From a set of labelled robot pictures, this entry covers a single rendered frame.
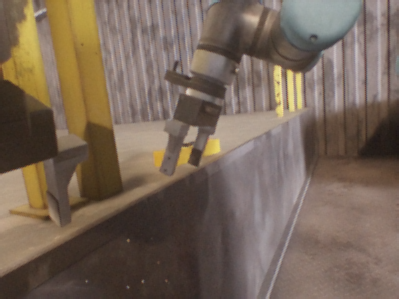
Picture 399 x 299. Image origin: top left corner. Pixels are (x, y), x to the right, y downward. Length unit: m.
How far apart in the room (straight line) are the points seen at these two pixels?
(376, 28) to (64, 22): 3.92
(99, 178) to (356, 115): 3.84
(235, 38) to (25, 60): 0.37
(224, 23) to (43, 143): 0.36
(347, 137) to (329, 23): 3.82
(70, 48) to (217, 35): 0.27
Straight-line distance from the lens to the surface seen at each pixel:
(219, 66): 0.50
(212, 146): 0.89
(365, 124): 4.16
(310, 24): 0.38
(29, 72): 0.56
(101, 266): 0.48
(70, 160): 0.31
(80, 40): 0.57
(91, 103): 0.55
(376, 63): 4.16
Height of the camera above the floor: 0.87
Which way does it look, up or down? 9 degrees down
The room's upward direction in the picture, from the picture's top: 6 degrees counter-clockwise
